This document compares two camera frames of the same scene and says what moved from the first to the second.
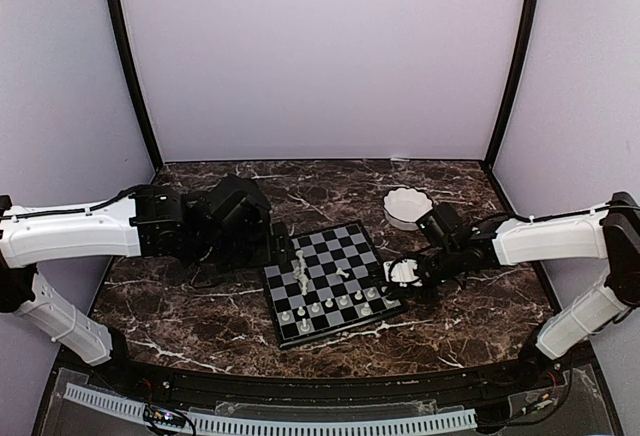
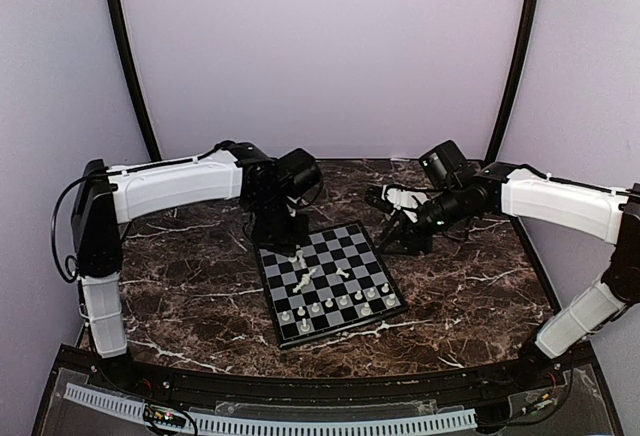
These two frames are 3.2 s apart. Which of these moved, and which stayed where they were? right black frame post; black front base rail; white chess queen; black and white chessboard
Moved: white chess queen
Stayed: right black frame post; black and white chessboard; black front base rail
